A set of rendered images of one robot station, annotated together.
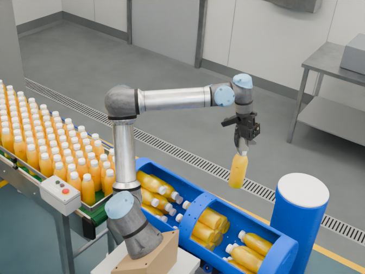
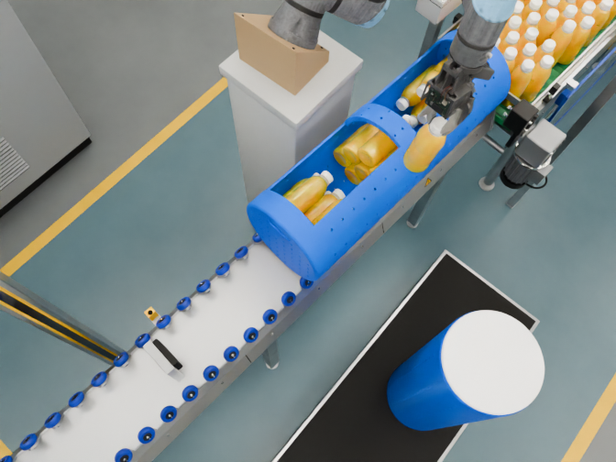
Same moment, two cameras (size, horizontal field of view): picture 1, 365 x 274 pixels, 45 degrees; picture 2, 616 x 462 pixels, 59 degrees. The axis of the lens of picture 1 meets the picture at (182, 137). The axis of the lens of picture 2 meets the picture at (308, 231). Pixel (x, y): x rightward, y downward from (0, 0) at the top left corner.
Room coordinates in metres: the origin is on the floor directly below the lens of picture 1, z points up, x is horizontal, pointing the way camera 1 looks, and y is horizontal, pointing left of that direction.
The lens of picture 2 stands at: (1.36, -1.00, 2.49)
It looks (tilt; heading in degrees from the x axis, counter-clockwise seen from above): 67 degrees down; 95
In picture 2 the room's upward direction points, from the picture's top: 5 degrees clockwise
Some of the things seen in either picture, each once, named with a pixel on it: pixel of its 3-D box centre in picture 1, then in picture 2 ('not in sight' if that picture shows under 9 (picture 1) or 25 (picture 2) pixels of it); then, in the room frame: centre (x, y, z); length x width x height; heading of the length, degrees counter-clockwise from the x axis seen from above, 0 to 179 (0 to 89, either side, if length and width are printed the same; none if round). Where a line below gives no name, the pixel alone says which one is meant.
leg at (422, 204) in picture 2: not in sight; (426, 195); (1.78, 0.17, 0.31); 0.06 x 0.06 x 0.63; 54
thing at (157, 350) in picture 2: not in sight; (167, 359); (0.99, -0.82, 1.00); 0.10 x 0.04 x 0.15; 144
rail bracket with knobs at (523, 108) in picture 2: not in sight; (519, 117); (1.95, 0.18, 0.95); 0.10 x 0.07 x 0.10; 144
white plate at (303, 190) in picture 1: (303, 189); (492, 360); (1.86, -0.68, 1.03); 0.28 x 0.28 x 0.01
